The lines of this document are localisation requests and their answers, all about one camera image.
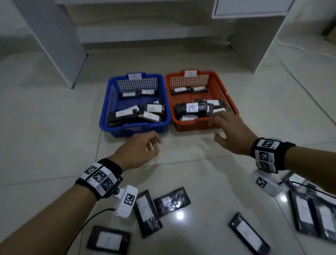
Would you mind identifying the person's right forearm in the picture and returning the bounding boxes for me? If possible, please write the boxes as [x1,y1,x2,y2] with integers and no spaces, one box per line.
[285,146,336,196]

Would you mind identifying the pile of black labelled packets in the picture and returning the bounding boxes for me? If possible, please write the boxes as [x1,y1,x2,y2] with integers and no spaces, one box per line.
[86,172,336,255]

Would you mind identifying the white cable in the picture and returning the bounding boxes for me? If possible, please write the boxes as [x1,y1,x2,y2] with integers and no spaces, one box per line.
[279,42,336,57]

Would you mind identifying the black camera cable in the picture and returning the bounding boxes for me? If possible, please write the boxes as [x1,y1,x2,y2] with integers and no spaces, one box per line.
[287,180,336,199]
[64,208,116,255]

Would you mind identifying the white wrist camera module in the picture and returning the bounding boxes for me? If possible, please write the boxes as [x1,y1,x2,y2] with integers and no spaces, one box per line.
[114,185,139,220]
[249,169,284,198]

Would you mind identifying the person's left forearm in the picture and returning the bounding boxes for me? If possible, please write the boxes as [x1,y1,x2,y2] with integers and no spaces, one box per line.
[0,184,96,255]

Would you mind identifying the person's right hand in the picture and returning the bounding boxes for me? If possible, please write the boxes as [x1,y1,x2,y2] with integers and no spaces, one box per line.
[207,111,258,156]

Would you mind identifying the white desk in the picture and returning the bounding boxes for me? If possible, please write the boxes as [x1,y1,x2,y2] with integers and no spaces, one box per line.
[12,0,336,89]

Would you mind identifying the orange plastic basket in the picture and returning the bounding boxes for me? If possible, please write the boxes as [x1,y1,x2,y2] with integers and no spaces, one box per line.
[165,69,239,133]

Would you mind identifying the person's left hand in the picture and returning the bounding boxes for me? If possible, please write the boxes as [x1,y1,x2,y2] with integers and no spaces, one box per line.
[109,131,162,171]

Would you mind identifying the blue plastic basket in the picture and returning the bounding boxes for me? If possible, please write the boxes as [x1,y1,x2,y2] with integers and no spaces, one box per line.
[99,73,173,138]

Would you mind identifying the white cabinet door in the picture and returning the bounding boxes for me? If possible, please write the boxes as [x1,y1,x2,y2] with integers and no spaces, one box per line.
[212,0,294,18]

